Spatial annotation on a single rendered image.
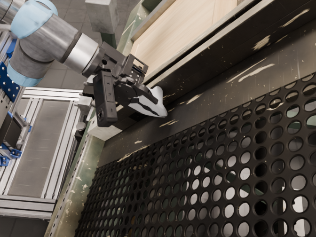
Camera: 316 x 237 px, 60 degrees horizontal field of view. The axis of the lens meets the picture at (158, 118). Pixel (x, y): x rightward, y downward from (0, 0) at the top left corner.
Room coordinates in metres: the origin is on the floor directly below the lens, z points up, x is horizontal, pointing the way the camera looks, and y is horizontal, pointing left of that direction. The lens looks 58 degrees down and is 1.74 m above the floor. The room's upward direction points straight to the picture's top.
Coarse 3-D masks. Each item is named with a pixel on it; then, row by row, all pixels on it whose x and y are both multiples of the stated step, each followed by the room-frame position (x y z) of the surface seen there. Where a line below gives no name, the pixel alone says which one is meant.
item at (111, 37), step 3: (102, 33) 1.19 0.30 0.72; (105, 33) 1.18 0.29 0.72; (108, 33) 1.18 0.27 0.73; (114, 33) 1.23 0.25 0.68; (102, 36) 1.19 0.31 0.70; (105, 36) 1.18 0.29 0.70; (108, 36) 1.18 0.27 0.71; (111, 36) 1.18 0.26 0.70; (114, 36) 1.22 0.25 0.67; (102, 39) 1.19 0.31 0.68; (105, 39) 1.18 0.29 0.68; (108, 39) 1.18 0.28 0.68; (111, 39) 1.18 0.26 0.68; (114, 39) 1.22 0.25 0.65; (108, 42) 1.18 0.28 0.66; (111, 42) 1.18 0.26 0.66; (114, 42) 1.21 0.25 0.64; (111, 45) 1.18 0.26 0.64; (114, 45) 1.20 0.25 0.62
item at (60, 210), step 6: (84, 144) 0.43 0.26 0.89; (84, 150) 0.40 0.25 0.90; (78, 162) 0.36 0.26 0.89; (78, 168) 0.33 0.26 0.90; (72, 174) 0.32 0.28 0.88; (72, 180) 0.29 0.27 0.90; (66, 192) 0.26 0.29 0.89; (66, 198) 0.24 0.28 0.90; (60, 210) 0.20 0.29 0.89; (60, 216) 0.18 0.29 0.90; (54, 222) 0.17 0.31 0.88; (54, 228) 0.15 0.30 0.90; (54, 234) 0.13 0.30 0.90
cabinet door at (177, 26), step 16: (176, 0) 0.89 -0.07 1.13; (192, 0) 0.77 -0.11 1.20; (208, 0) 0.68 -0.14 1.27; (224, 0) 0.60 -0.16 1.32; (160, 16) 0.90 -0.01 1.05; (176, 16) 0.78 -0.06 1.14; (192, 16) 0.68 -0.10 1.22; (208, 16) 0.60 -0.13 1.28; (144, 32) 0.91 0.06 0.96; (160, 32) 0.78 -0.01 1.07; (176, 32) 0.68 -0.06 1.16; (192, 32) 0.60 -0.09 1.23; (144, 48) 0.78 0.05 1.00; (160, 48) 0.67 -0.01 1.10; (176, 48) 0.59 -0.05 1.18; (160, 64) 0.58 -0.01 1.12
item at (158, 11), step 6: (162, 0) 0.95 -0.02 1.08; (168, 0) 0.90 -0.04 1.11; (174, 0) 0.90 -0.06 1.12; (162, 6) 0.91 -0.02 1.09; (168, 6) 0.90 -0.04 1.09; (156, 12) 0.91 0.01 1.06; (162, 12) 0.91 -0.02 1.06; (150, 18) 0.92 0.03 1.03; (156, 18) 0.91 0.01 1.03; (144, 24) 0.92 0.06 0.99; (150, 24) 0.92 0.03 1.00; (138, 30) 0.93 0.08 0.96; (144, 30) 0.92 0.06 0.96; (132, 36) 0.94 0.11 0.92; (138, 36) 0.93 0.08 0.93
